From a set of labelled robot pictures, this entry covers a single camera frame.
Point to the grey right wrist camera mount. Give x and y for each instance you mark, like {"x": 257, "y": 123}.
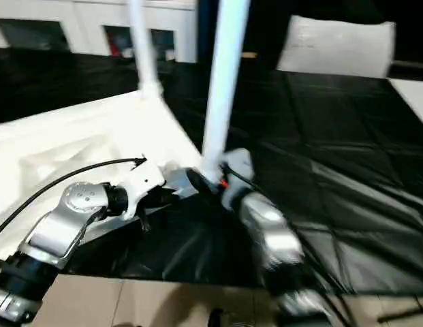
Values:
{"x": 238, "y": 163}

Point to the small yellow label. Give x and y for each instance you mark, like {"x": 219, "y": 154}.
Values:
{"x": 248, "y": 54}

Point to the white chair back panel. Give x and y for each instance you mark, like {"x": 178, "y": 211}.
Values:
{"x": 337, "y": 44}

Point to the white cabinet with glass doors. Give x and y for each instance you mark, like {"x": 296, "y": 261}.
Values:
{"x": 78, "y": 13}

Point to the black work mat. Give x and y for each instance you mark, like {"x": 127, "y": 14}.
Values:
{"x": 333, "y": 136}

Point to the white plastic table top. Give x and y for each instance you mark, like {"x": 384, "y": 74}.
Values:
{"x": 78, "y": 129}

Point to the white sheet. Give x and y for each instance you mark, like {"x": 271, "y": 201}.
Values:
{"x": 413, "y": 98}

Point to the black cabinet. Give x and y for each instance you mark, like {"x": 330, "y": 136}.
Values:
{"x": 262, "y": 27}

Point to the red packet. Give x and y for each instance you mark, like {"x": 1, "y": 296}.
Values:
{"x": 111, "y": 42}

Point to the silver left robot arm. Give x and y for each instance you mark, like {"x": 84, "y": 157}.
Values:
{"x": 68, "y": 211}

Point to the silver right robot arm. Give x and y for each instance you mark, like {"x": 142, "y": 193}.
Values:
{"x": 276, "y": 231}

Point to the black metal stand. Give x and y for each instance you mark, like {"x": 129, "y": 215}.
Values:
{"x": 403, "y": 314}

